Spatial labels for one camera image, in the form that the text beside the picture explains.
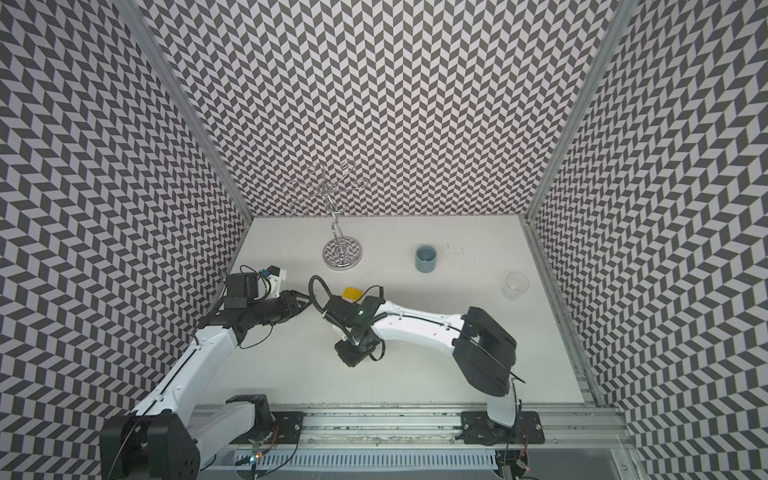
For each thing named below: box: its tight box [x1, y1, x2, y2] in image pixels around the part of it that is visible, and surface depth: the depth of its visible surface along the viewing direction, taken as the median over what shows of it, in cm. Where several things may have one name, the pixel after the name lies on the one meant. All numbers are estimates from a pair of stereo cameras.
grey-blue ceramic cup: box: [415, 245, 437, 273], surface depth 104 cm
